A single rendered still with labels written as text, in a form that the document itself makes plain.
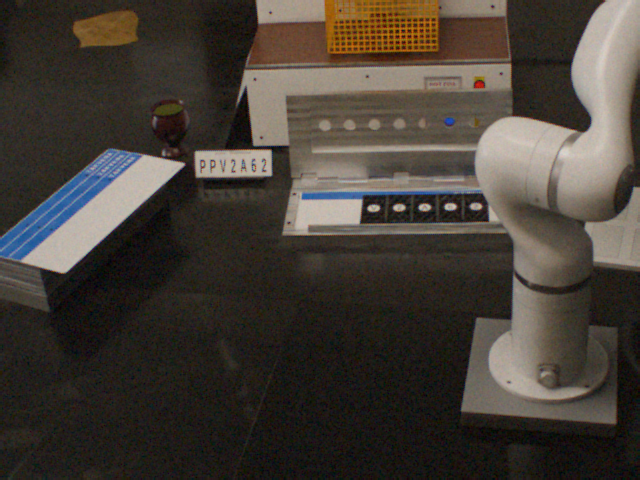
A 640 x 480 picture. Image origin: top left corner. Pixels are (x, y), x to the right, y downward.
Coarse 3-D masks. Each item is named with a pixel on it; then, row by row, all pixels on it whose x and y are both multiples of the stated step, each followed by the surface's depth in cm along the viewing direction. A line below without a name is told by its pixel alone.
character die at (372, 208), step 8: (368, 200) 242; (376, 200) 241; (384, 200) 241; (368, 208) 239; (376, 208) 239; (384, 208) 239; (360, 216) 237; (368, 216) 237; (376, 216) 237; (384, 216) 236
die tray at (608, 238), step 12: (636, 192) 241; (636, 204) 238; (624, 216) 235; (636, 216) 234; (588, 228) 232; (600, 228) 232; (612, 228) 232; (624, 228) 231; (636, 228) 231; (600, 240) 229; (612, 240) 228; (624, 240) 228; (636, 240) 228; (600, 252) 225; (612, 252) 225; (624, 252) 225; (636, 252) 225; (600, 264) 223; (612, 264) 222; (624, 264) 222; (636, 264) 222
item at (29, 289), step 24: (96, 168) 246; (144, 216) 246; (0, 240) 226; (120, 240) 240; (0, 264) 223; (24, 264) 220; (96, 264) 234; (0, 288) 227; (24, 288) 224; (48, 288) 222; (72, 288) 228
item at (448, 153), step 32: (288, 96) 242; (320, 96) 241; (352, 96) 241; (384, 96) 240; (416, 96) 239; (448, 96) 239; (480, 96) 239; (288, 128) 245; (320, 128) 245; (384, 128) 244; (416, 128) 243; (448, 128) 243; (480, 128) 242; (320, 160) 247; (352, 160) 247; (384, 160) 246; (416, 160) 245; (448, 160) 245
